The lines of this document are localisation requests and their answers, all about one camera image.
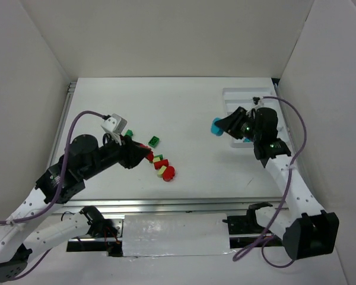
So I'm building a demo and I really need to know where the red curved lego brick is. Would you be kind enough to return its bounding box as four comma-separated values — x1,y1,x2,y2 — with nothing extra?
139,144,154,163

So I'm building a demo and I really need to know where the blue rounded lego brick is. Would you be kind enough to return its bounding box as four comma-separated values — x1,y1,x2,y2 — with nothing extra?
211,118,224,137

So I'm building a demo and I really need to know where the dark green lego brick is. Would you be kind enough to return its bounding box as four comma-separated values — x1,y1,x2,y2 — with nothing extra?
148,136,160,148

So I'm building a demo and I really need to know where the pale yellow sloped lego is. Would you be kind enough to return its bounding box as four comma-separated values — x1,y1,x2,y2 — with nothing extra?
157,166,167,178

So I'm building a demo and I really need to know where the red rounded lego brick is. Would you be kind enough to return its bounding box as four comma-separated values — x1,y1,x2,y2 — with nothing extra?
162,166,175,182

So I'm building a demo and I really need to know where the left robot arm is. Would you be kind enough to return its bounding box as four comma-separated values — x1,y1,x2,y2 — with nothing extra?
0,134,152,283

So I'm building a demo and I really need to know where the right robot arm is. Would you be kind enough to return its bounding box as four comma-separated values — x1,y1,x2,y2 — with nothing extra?
211,107,339,262

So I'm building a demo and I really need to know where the green sloped lego brick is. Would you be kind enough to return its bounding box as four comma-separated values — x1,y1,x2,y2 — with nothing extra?
125,129,134,137

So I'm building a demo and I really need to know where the green thin lego brick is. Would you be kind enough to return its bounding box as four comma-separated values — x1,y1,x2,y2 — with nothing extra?
154,154,163,160

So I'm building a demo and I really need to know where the red long lego brick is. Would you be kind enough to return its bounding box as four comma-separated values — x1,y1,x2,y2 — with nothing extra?
154,159,169,170

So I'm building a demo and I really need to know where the white compartment tray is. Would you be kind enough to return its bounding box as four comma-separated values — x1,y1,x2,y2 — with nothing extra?
222,87,291,148

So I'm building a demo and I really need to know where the white taped cover panel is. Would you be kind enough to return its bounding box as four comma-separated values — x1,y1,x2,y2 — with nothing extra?
122,213,230,257

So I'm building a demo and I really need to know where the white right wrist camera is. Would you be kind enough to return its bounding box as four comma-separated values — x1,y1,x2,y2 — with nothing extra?
251,97,265,111

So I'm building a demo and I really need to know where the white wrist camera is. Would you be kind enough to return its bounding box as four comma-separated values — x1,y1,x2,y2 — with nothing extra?
251,97,265,111
101,113,128,142

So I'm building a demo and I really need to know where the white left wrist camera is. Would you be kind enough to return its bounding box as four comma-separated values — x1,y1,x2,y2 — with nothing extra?
101,113,128,142

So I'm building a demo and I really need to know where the aluminium front rail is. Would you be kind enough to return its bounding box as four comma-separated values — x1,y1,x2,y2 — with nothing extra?
55,197,281,215

